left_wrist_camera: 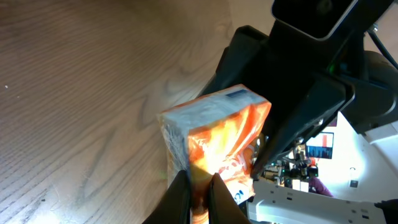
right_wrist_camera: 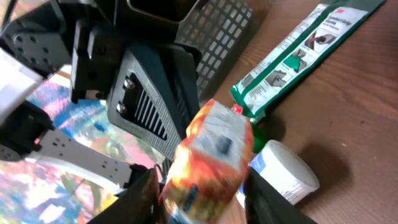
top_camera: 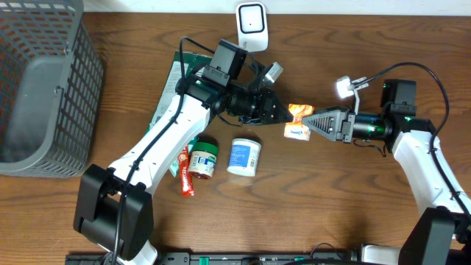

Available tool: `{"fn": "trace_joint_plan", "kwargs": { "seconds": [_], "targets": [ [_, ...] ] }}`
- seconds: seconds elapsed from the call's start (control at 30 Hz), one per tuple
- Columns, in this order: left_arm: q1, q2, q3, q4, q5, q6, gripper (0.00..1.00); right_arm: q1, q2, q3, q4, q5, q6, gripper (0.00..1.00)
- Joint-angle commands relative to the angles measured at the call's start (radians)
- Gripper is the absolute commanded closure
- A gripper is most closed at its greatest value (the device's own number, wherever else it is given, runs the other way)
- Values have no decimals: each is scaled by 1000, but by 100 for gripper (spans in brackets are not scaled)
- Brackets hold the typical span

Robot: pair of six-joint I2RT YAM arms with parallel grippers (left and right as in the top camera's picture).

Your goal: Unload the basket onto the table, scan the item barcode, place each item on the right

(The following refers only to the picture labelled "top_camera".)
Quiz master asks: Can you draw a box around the grey plastic mesh basket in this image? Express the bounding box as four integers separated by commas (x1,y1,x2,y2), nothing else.
1,0,104,178

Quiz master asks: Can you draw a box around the red stick sachet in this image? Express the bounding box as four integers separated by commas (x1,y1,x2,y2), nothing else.
177,146,194,197

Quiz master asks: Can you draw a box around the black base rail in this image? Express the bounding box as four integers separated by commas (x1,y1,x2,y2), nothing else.
65,250,361,265

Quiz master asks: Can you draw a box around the green-lid jar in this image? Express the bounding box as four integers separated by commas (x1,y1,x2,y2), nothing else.
188,141,219,180

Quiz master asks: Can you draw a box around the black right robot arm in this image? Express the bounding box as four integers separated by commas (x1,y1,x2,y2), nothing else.
302,107,470,264

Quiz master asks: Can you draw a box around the white blue-label tub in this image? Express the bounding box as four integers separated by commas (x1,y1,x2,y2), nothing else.
227,138,261,177

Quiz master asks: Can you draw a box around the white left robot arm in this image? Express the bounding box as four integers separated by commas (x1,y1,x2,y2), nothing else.
74,74,293,264

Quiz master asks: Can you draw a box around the green 3M package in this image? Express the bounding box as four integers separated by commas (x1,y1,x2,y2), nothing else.
144,51,221,177

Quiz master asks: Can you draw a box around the orange snack packet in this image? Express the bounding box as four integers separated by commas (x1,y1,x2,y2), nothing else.
283,104,314,141

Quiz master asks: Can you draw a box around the white barcode scanner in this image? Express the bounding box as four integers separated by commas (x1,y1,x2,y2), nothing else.
235,1,269,52

